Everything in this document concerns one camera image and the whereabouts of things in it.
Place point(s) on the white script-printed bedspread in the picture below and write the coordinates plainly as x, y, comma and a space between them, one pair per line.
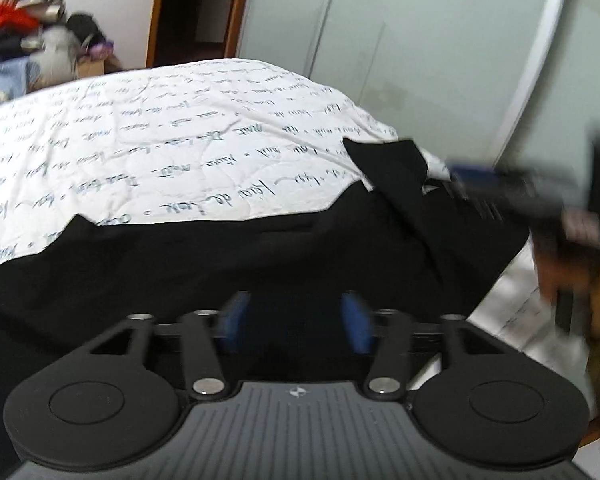
145, 135

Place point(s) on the wooden door frame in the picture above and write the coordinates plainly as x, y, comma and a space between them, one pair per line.
200, 10

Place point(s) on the cardboard box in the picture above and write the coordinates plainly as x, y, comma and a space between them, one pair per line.
92, 64

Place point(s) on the pile of clothes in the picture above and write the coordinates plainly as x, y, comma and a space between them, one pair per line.
27, 15

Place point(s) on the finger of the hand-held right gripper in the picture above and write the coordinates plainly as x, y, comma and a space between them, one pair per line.
505, 180

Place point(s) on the black pants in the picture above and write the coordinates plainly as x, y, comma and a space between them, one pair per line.
260, 260

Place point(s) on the pale green wardrobe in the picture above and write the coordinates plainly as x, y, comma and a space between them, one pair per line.
430, 50

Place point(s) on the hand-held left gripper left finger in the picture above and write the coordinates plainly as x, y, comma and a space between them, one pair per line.
234, 321

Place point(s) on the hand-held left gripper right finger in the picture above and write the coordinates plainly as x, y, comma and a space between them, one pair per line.
358, 322

